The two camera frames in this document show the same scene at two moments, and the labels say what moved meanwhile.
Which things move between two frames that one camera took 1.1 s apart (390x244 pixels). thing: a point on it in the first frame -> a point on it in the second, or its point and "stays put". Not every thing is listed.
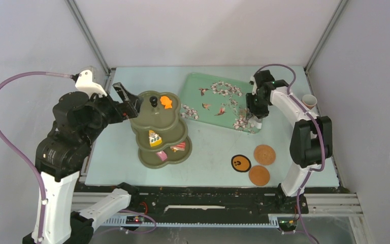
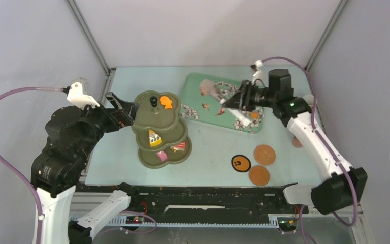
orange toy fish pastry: (166, 101) stays put
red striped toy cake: (181, 146) stays put
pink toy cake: (162, 155) stays put
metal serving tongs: (253, 120) -> (219, 93)
